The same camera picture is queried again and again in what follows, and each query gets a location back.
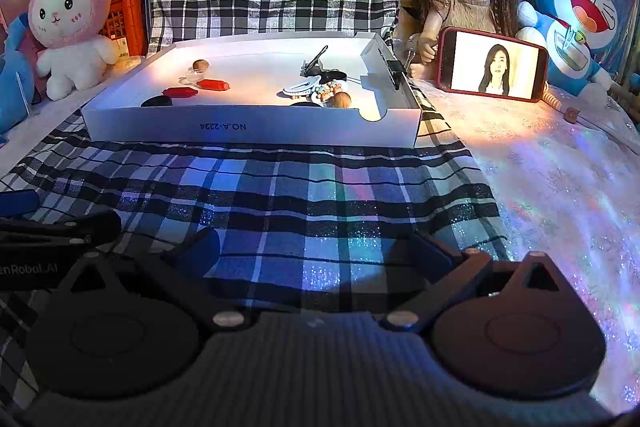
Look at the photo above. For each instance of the red marker pen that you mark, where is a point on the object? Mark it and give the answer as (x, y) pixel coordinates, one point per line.
(213, 84)

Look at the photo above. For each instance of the white cardboard box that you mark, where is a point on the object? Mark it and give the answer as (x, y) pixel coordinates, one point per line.
(250, 127)

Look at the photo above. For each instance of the blue cat robot plush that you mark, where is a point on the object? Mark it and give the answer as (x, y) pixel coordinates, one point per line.
(575, 7)

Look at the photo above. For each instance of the red cased smartphone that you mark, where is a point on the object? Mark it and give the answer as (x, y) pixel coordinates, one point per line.
(492, 64)

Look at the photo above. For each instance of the pink hooded bunny plush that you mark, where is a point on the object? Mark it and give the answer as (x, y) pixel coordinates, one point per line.
(67, 12)

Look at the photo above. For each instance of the large black binder clip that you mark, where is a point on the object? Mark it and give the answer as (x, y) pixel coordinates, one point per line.
(314, 62)

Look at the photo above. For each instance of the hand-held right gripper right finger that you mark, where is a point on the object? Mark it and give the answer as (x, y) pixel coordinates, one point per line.
(432, 254)

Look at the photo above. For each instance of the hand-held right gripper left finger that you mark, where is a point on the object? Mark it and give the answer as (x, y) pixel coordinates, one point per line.
(197, 254)

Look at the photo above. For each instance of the red plastic crate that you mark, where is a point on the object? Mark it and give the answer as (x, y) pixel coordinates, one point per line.
(125, 22)

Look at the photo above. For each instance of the red plastic piece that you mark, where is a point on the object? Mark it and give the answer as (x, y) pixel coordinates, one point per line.
(180, 92)

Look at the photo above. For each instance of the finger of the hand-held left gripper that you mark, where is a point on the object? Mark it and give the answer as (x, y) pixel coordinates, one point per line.
(75, 227)
(20, 205)

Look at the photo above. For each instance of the white hair clip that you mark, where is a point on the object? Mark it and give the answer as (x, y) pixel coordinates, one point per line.
(301, 85)

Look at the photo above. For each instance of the black white plaid cloth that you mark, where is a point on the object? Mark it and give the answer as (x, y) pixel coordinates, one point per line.
(250, 197)

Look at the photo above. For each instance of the small black binder clip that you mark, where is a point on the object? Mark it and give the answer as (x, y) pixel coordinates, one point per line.
(400, 69)

